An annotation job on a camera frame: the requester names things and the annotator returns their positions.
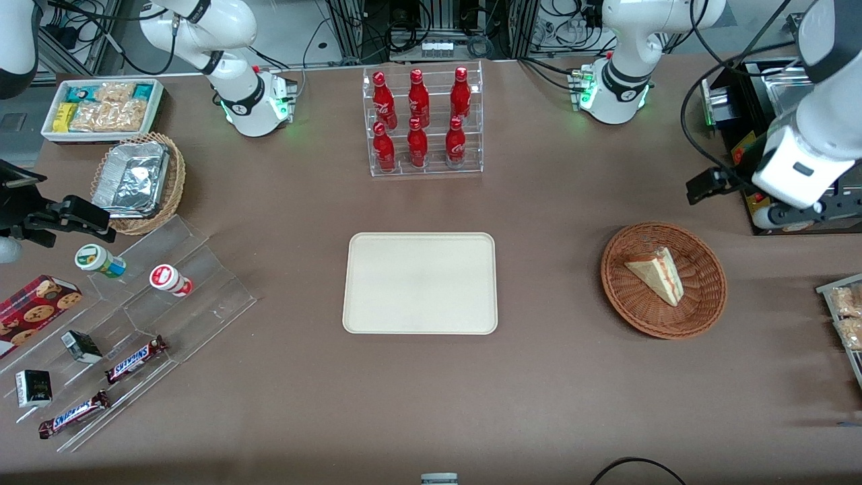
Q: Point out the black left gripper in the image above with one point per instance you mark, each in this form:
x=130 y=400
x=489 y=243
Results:
x=736 y=180

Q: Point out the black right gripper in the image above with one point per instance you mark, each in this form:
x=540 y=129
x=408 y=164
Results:
x=15 y=214

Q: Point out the triangular sandwich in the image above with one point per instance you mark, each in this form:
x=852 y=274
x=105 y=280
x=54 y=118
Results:
x=656 y=276

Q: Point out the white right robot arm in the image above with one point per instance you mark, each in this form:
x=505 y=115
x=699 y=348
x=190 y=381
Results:
x=236 y=101

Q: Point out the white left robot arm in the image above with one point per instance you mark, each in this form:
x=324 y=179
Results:
x=623 y=81

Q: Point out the light wicker basket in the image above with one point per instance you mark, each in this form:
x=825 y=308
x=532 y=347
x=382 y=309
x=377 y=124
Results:
x=176 y=182

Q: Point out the brown wicker basket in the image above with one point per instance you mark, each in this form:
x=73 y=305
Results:
x=630 y=303

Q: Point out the grey snack tray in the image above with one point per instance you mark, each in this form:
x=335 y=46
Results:
x=854 y=367

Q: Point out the cream plastic tray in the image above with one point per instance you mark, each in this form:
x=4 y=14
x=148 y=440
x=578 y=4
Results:
x=417 y=283

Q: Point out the green lidded yogurt cup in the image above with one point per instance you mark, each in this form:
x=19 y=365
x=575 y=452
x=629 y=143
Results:
x=97 y=259

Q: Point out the aluminium foil container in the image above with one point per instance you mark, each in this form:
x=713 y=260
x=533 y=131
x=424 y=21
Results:
x=131 y=182

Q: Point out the black food warmer cabinet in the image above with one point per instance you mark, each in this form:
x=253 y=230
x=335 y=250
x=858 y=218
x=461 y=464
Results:
x=741 y=135

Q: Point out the red lidded yogurt cup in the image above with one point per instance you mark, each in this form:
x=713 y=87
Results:
x=168 y=279

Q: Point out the white snack bin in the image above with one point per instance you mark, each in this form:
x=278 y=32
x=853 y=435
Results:
x=54 y=137

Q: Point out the red plaid cookie box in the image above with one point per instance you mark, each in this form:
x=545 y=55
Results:
x=34 y=310

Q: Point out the clear rice cracker bag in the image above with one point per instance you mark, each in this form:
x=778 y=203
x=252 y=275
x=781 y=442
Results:
x=111 y=116
x=116 y=92

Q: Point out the yellow snack packet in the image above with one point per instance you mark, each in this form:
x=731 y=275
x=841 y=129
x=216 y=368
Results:
x=64 y=118

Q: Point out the small black carton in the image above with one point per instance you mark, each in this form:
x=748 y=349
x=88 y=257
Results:
x=81 y=346
x=34 y=389

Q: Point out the teal snack packet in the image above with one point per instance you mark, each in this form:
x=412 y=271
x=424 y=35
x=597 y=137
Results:
x=81 y=94
x=144 y=91

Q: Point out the clear acrylic step display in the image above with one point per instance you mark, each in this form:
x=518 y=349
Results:
x=202 y=303

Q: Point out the snickers chocolate bar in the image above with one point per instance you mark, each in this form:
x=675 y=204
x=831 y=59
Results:
x=73 y=415
x=135 y=359

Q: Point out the clear cracker packet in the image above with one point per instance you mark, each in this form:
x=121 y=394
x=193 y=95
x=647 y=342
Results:
x=852 y=334
x=847 y=302

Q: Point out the red cola bottle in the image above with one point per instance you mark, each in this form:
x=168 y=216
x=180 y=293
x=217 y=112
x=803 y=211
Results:
x=384 y=149
x=460 y=95
x=456 y=145
x=418 y=100
x=417 y=147
x=383 y=101

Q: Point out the clear acrylic bottle rack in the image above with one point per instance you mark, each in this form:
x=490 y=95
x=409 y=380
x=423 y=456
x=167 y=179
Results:
x=434 y=168

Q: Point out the white power strip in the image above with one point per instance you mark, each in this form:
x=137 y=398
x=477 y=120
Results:
x=436 y=47

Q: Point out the grey device at table edge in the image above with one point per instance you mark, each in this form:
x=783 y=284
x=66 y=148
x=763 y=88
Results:
x=439 y=479

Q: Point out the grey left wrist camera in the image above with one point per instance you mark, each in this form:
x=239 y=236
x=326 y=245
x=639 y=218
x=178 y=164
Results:
x=788 y=217

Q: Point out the black right wrist bracket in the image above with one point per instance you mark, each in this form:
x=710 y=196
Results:
x=20 y=174

